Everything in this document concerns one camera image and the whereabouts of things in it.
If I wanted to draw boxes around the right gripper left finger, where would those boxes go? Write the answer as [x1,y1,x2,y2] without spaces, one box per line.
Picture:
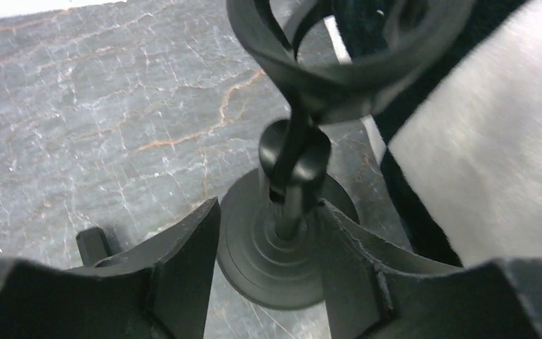
[0,198,221,338]

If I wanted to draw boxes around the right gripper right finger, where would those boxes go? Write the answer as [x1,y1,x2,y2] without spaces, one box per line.
[318,202,542,338]

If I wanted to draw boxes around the checkered black white bag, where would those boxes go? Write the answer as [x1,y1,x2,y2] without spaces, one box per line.
[365,1,542,266]

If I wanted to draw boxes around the black mic stand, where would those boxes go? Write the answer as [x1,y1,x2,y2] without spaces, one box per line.
[217,1,474,311]

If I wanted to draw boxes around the black microphone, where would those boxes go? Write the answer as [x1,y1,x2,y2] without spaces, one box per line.
[76,227,112,267]

